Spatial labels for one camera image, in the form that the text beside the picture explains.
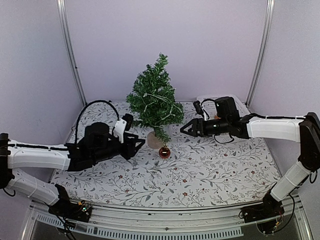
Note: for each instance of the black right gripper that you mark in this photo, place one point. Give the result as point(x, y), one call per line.
point(197, 123)

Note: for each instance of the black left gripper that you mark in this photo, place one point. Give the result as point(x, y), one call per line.
point(129, 151)

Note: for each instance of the white plastic basket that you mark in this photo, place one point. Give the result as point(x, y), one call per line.
point(235, 100)

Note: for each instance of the red ball ornament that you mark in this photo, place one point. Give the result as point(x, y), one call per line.
point(164, 152)

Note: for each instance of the small green christmas tree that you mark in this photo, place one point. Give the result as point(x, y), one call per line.
point(152, 98)

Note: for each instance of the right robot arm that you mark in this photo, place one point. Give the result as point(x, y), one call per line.
point(304, 130)

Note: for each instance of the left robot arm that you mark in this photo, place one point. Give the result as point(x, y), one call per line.
point(99, 143)

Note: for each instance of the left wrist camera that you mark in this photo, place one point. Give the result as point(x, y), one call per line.
point(129, 121)

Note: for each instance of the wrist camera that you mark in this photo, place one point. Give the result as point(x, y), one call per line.
point(129, 121)
point(198, 108)

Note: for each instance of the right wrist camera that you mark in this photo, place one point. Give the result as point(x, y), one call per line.
point(198, 108)

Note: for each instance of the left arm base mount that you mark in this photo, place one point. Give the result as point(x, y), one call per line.
point(80, 211)

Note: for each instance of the front aluminium rail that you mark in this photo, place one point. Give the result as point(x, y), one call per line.
point(120, 222)

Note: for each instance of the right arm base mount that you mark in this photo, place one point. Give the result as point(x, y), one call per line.
point(265, 215)

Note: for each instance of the right aluminium frame post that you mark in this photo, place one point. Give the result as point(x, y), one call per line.
point(270, 5)

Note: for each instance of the aluminium frame post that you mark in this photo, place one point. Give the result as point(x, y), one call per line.
point(61, 7)
point(270, 5)

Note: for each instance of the left aluminium frame post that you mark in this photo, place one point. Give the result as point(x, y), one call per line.
point(61, 7)

